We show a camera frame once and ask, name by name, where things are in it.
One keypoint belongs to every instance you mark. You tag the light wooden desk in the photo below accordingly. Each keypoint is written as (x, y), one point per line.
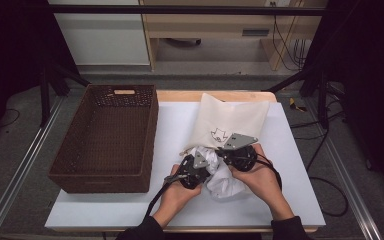
(213, 23)

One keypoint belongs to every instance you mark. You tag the person's right hand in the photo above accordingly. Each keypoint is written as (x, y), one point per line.
(263, 183)

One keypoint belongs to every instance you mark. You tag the aluminium floor rail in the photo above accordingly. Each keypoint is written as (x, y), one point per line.
(20, 170)
(346, 186)

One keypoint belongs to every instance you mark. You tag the black curtain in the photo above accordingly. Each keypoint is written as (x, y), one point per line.
(370, 83)
(10, 50)

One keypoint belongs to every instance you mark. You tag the person's left hand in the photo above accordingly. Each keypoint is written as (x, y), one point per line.
(176, 200)

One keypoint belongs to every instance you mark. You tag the yellow and black tool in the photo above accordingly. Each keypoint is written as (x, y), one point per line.
(294, 105)

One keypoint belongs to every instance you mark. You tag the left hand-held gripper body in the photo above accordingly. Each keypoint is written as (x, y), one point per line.
(193, 173)

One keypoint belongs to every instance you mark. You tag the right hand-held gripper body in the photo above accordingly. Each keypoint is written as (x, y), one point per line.
(241, 156)

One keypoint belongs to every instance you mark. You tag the white cabinet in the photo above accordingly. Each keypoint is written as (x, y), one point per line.
(103, 40)

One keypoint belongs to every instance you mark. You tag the brown woven basket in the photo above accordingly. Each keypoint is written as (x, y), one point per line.
(106, 140)

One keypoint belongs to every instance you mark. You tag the white table cover sheet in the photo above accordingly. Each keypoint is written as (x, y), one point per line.
(173, 133)

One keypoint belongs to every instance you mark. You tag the black metal stand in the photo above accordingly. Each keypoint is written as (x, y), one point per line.
(323, 100)
(45, 100)

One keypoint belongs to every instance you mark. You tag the black horizontal bar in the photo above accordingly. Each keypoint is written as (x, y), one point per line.
(180, 10)

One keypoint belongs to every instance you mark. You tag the white garment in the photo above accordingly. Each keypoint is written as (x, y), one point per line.
(226, 186)

